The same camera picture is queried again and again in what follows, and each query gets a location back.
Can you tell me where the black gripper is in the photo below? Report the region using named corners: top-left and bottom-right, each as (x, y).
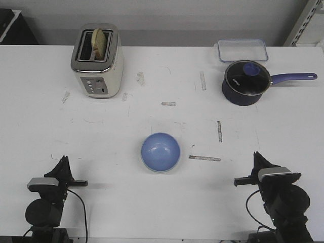
top-left (39, 156), bottom-right (88, 204)
top-left (234, 151), bottom-right (301, 200)

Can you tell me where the green bowl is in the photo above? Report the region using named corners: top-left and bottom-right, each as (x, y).
top-left (149, 169), bottom-right (175, 174)

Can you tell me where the blue bowl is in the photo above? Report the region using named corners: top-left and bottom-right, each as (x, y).
top-left (141, 133), bottom-right (180, 171)

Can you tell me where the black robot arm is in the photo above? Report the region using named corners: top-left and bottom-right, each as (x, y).
top-left (234, 151), bottom-right (314, 242)
top-left (25, 155), bottom-right (88, 242)

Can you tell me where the dark blue saucepan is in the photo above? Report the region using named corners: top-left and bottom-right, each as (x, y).
top-left (222, 60), bottom-right (317, 106)

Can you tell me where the glass pot lid blue knob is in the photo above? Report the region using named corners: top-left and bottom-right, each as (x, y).
top-left (225, 60), bottom-right (271, 96)

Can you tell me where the clear plastic food container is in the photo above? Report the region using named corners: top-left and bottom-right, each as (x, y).
top-left (214, 38), bottom-right (268, 63)

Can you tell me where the cream and steel toaster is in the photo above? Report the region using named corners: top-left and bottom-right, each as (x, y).
top-left (71, 23), bottom-right (124, 98)

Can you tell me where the bread slice in toaster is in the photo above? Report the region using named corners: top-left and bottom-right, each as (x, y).
top-left (91, 28), bottom-right (106, 60)

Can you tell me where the black box background left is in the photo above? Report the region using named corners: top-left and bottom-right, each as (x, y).
top-left (1, 8), bottom-right (38, 45)

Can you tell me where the white perforated shelf upright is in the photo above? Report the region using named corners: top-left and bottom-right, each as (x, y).
top-left (283, 0), bottom-right (323, 48)

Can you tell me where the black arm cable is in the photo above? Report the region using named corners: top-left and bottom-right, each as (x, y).
top-left (246, 191), bottom-right (275, 235)
top-left (66, 189), bottom-right (88, 243)

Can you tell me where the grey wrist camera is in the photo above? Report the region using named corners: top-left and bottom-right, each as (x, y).
top-left (27, 177), bottom-right (59, 192)
top-left (258, 167), bottom-right (292, 182)

